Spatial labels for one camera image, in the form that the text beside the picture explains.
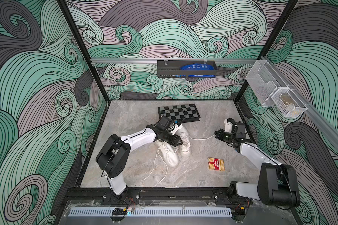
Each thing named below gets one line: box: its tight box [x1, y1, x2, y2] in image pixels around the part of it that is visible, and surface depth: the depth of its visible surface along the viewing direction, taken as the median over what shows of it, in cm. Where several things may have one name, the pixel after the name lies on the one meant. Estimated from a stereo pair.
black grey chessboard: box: [157, 103, 201, 125], surface depth 109 cm
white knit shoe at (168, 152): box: [153, 139, 179, 167], surface depth 88 cm
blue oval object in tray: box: [180, 63, 215, 71], surface depth 94 cm
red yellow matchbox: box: [207, 157, 225, 172], surface depth 85 cm
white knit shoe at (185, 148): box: [174, 126, 192, 158], surface depth 89 cm
